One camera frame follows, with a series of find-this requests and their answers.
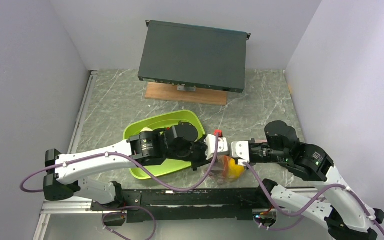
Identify dark grey rack device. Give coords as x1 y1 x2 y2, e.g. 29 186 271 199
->
138 20 251 93

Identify green plastic tray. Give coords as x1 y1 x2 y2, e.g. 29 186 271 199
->
123 110 206 177

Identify green celery stalks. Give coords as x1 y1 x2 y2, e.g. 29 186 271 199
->
140 127 153 133

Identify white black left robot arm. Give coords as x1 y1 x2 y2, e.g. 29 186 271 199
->
43 122 221 210

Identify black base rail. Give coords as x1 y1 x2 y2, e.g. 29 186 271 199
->
90 187 272 223

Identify wooden board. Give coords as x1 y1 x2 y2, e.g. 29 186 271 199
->
144 82 228 106

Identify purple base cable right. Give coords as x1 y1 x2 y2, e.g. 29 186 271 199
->
254 198 325 232

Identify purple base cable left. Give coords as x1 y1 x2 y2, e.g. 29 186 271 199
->
101 205 157 240

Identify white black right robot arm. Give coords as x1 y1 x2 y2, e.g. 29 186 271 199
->
244 120 384 240

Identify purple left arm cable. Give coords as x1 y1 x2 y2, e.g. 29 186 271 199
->
19 136 220 193

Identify yellow bell pepper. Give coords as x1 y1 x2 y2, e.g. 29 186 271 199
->
226 159 245 182

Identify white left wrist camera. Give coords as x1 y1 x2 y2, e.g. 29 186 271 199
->
204 129 229 160

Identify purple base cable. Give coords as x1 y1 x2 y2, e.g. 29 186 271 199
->
254 198 325 232
101 205 157 240

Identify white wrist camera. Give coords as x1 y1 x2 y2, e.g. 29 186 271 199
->
204 129 229 160
229 141 250 167

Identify orange red chili pepper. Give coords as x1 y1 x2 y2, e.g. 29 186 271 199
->
220 156 232 178

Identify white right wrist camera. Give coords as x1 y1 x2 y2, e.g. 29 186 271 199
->
229 141 250 167

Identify clear pink zip top bag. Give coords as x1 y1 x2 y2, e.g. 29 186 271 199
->
209 155 246 185

